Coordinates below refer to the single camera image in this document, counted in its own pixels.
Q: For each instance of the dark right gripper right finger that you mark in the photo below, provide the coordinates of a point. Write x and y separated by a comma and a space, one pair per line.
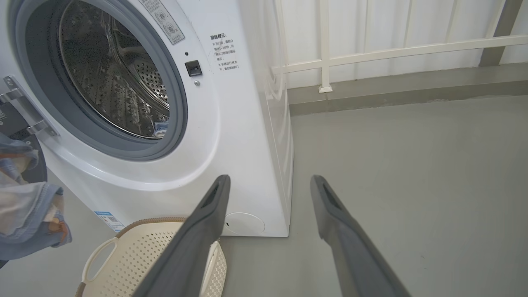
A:
354, 255

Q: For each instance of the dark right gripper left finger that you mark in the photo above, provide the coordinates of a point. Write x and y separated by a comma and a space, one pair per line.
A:
194, 251

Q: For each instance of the blue cartoon print garment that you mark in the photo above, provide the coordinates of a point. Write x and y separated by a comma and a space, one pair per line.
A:
161, 128

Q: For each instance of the blue cartoon garment white lining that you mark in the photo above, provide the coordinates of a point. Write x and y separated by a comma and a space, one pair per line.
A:
29, 214

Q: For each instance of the black round glass washer door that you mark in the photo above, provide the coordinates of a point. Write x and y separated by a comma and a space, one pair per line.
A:
41, 165

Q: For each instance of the white front-load washing machine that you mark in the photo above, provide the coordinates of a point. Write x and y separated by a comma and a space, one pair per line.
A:
231, 144

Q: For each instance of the white perforated basket brown rim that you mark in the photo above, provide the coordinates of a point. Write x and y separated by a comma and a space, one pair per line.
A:
136, 255

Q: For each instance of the round white filter cover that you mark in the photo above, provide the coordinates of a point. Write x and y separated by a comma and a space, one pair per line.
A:
245, 223

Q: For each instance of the blue energy label sticker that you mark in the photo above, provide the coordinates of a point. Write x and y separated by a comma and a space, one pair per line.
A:
109, 220

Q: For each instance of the white metal railing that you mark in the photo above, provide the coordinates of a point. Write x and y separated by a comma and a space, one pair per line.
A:
325, 62

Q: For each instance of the printed warning text label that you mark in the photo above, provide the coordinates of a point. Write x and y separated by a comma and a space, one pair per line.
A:
225, 51

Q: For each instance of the grey pictogram warning sticker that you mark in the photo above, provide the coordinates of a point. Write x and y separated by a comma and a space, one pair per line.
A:
167, 22

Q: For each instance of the grey vertical post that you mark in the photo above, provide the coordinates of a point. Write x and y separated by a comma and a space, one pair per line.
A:
501, 33

